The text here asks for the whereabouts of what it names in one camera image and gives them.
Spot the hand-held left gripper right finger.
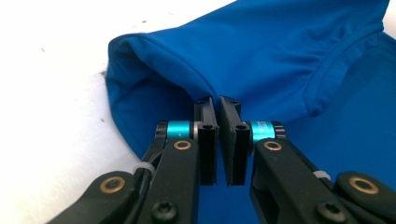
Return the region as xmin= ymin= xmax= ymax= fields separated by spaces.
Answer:
xmin=219 ymin=95 xmax=287 ymax=188

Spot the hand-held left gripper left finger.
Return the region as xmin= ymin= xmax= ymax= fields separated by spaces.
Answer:
xmin=155 ymin=96 xmax=220 ymax=187

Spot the blue shirt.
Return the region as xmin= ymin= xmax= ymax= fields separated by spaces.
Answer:
xmin=105 ymin=0 xmax=396 ymax=224

